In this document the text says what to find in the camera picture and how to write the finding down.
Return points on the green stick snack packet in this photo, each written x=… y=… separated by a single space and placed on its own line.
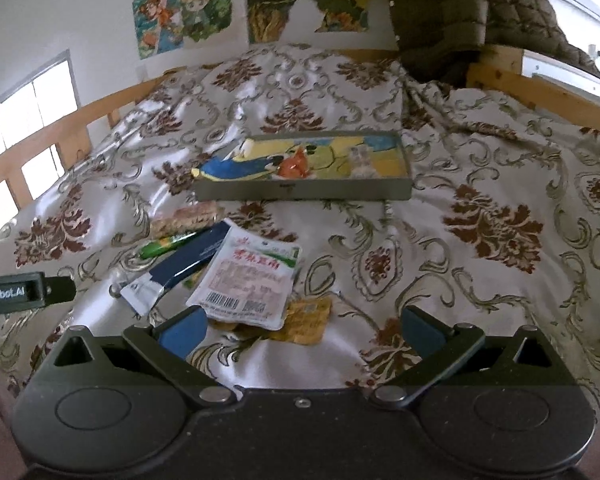
x=167 y=245

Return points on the olive quilted jacket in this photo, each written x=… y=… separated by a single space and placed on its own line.
x=455 y=5

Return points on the clear biscuit packet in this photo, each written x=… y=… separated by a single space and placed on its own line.
x=185 y=217

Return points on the wooden bed frame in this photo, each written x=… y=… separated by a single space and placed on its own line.
x=45 y=116

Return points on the white snack packet red label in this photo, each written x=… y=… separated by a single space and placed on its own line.
x=250 y=280

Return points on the grey tin tray cartoon print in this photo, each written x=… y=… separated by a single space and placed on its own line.
x=300 y=191

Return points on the wall poster orange tree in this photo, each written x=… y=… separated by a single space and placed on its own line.
x=280 y=5

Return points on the wall poster two cartoon children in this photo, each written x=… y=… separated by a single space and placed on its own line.
x=185 y=10

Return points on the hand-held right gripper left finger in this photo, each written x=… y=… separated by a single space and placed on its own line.
x=182 y=334

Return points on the orange candy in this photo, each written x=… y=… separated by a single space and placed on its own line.
x=294 y=162

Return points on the dark blue snack packet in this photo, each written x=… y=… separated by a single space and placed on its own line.
x=192 y=257

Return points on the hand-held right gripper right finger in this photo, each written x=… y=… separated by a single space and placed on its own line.
x=420 y=334

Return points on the white wall plug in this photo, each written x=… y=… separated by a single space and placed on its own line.
x=594 y=52

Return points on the gold foil snack packet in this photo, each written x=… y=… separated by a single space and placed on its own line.
x=307 y=320

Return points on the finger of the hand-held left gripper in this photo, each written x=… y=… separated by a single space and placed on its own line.
x=62 y=289

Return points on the printed floral blanket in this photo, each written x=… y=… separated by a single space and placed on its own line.
x=480 y=260

